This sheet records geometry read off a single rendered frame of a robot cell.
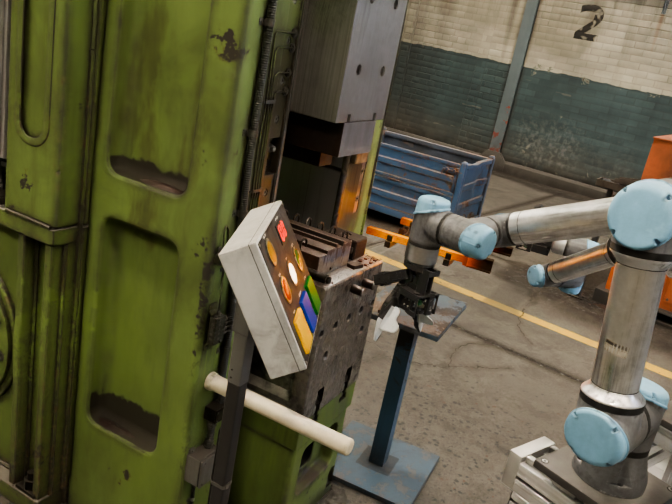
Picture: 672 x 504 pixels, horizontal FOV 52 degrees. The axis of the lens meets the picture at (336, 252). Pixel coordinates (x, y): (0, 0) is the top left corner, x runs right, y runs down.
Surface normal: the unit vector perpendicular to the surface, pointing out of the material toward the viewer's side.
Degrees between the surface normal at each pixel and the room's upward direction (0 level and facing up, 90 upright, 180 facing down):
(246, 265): 90
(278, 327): 90
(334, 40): 90
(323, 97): 90
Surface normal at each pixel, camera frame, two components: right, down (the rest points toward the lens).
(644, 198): -0.66, -0.01
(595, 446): -0.69, 0.24
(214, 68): -0.47, 0.18
